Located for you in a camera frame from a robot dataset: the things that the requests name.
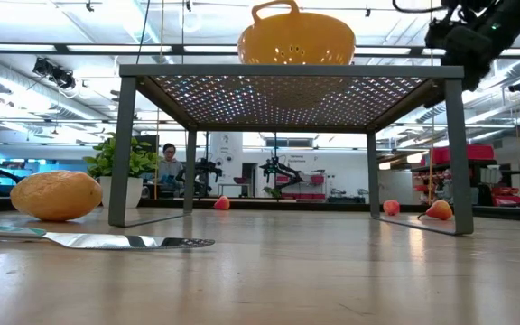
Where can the small orange pear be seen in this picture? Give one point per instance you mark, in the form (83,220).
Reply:
(439,210)

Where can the grey perforated metal stand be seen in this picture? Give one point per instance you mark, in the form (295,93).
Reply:
(287,71)

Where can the yellow plastic colander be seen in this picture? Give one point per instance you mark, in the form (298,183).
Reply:
(296,40)

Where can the black ceiling spotlight cluster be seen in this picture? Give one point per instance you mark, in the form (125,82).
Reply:
(63,79)

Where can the black ceiling device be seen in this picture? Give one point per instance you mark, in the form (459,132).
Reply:
(518,86)

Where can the red crates row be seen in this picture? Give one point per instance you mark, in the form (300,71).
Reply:
(305,197)

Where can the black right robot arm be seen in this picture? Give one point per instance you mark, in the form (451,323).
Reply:
(513,18)

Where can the green plant in white pot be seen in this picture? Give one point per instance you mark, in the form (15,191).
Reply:
(102,162)

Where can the person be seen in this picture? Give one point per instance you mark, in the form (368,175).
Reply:
(169,169)

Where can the dark shelf unit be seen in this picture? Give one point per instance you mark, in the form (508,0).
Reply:
(483,194)

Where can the large yellow mango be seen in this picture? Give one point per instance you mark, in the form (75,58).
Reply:
(57,196)

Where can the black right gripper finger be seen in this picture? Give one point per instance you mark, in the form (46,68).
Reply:
(438,95)

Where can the overhead light beam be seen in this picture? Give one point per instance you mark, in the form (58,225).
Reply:
(60,48)

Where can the black background robot arm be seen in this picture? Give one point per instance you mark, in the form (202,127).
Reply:
(203,168)
(282,171)

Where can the red storage bins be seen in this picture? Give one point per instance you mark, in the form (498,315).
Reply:
(476,153)

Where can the small orange peach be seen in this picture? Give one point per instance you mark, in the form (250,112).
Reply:
(222,203)

